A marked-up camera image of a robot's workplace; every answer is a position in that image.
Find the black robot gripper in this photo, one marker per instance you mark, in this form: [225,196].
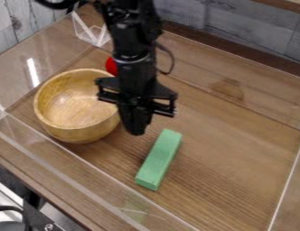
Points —
[134,89]

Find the green rectangular block stick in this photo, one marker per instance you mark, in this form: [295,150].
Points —
[158,159]

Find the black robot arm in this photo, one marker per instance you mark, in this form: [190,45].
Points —
[134,26]

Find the brown wooden bowl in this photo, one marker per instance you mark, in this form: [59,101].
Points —
[71,114]

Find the red plush radish toy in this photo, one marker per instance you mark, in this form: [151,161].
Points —
[111,68]

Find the black stand under table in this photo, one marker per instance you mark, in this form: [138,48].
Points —
[24,219]

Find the clear acrylic corner bracket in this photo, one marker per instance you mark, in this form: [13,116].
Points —
[95,35]

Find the clear acrylic tray wall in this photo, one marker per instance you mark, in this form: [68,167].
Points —
[100,202]

